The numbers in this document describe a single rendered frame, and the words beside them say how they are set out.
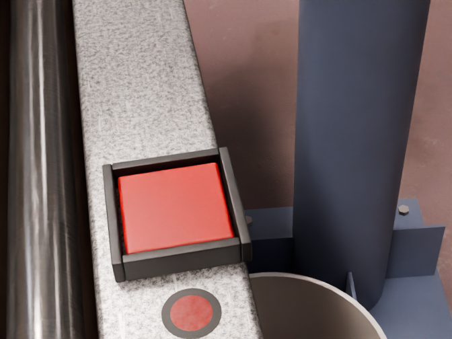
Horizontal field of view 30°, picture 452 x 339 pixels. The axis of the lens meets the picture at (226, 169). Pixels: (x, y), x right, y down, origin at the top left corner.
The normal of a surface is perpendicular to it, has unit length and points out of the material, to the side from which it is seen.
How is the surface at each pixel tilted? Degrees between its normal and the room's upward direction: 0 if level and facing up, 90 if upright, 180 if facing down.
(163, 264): 90
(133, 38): 0
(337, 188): 90
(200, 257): 90
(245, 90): 0
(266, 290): 87
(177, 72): 0
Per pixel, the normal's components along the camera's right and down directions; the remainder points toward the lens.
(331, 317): -0.62, 0.54
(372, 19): -0.02, 0.72
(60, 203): 0.61, -0.62
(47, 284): 0.19, -0.71
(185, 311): -0.04, -0.69
